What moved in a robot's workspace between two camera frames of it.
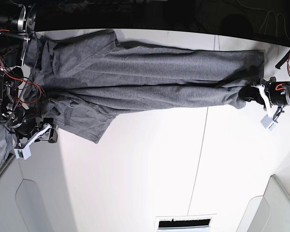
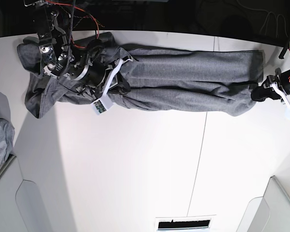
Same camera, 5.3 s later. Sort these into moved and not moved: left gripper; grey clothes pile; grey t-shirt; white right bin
Moved: grey t-shirt; left gripper
Not moved: white right bin; grey clothes pile
